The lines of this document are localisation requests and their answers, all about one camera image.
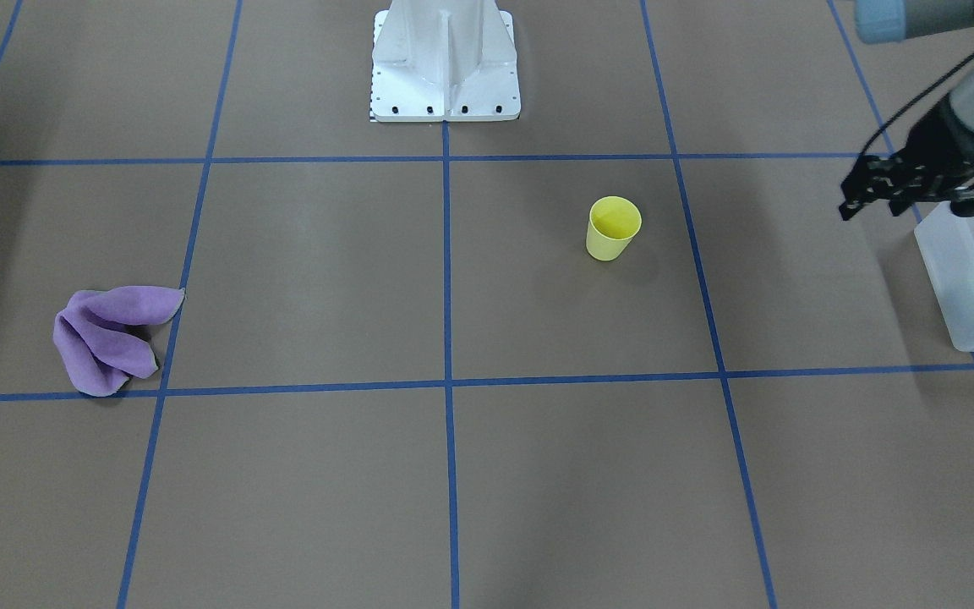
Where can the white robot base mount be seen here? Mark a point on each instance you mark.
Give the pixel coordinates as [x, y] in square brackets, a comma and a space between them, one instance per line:
[435, 61]

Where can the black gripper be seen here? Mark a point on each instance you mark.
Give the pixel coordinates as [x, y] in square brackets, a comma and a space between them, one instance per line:
[937, 136]

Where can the translucent white plastic box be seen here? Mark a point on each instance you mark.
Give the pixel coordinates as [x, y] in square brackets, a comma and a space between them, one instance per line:
[946, 243]

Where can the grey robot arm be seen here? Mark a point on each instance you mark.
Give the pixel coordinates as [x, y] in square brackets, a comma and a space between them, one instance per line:
[880, 22]

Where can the purple microfiber cloth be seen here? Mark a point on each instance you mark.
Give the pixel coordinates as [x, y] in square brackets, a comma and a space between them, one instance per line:
[95, 339]

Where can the yellow plastic cup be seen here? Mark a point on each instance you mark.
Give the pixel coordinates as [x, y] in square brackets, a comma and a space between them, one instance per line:
[613, 222]

